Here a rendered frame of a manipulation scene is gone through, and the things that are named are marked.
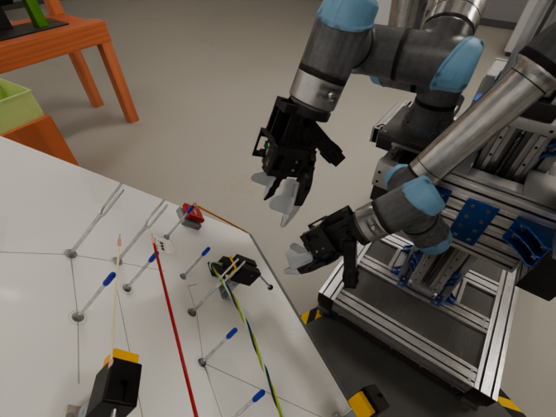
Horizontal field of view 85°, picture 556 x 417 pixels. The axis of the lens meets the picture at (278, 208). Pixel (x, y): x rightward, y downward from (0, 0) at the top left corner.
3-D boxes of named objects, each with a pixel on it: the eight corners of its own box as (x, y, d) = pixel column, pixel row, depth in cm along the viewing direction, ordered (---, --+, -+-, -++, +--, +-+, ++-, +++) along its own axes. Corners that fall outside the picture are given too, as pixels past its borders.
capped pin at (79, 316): (81, 311, 40) (117, 268, 38) (85, 321, 40) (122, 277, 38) (69, 313, 39) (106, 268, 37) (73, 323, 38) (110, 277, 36)
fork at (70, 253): (64, 247, 46) (115, 179, 43) (76, 251, 47) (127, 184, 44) (64, 257, 44) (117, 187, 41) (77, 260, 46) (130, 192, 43)
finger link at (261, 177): (240, 186, 60) (259, 155, 54) (266, 188, 64) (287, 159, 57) (243, 198, 59) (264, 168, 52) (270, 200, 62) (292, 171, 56)
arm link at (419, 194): (454, 218, 55) (438, 193, 50) (397, 243, 60) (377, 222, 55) (437, 189, 61) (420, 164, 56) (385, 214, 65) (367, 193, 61)
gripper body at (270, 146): (250, 157, 53) (272, 88, 47) (290, 163, 58) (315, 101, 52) (266, 180, 48) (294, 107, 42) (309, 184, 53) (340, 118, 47)
